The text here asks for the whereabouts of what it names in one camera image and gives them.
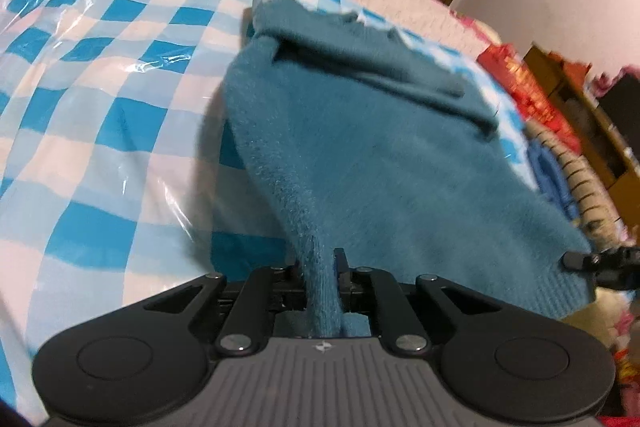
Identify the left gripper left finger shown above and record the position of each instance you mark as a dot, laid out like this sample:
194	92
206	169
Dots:
267	293

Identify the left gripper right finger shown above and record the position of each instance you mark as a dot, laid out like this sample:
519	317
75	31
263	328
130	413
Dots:
377	295

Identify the teal knit sweater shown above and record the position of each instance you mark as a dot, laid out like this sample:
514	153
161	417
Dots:
360	143

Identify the beige checked knit garment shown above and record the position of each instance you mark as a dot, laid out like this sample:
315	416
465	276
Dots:
598	217

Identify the blue knit garment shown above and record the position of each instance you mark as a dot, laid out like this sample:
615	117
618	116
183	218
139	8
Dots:
551	180

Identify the wooden side cabinet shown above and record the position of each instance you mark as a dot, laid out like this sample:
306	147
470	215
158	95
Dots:
566	85

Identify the red gold plastic bag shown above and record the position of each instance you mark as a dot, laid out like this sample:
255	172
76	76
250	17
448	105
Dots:
506	67

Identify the blue white checkered plastic sheet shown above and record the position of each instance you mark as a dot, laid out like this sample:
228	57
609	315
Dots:
119	174

